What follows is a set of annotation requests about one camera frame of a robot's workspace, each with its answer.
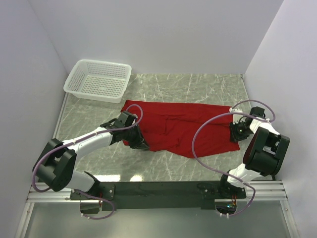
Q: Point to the red t shirt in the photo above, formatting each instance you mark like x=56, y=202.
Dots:
x=175, y=127

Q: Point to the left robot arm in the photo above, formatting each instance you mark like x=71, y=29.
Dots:
x=56, y=164

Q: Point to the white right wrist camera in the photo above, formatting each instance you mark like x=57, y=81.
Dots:
x=238, y=114

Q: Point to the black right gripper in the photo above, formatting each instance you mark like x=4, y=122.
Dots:
x=234, y=137

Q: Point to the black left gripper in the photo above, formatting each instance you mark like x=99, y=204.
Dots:
x=139, y=142

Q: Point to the white plastic basket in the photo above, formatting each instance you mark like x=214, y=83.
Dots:
x=98, y=80

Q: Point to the black base beam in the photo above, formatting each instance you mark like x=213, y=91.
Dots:
x=167, y=194

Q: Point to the aluminium frame rail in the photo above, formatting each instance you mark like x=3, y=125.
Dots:
x=51, y=196

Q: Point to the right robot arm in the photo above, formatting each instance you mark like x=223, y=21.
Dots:
x=264, y=155

